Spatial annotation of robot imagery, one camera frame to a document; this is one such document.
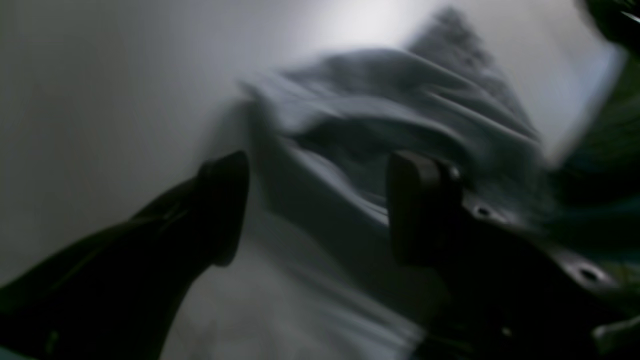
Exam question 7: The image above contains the grey T-shirt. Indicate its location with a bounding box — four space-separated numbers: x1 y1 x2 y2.
165 7 556 360

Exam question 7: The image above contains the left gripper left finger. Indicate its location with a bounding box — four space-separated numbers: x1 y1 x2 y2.
0 151 250 360

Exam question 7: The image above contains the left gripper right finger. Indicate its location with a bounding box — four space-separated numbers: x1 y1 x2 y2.
386 151 639 360

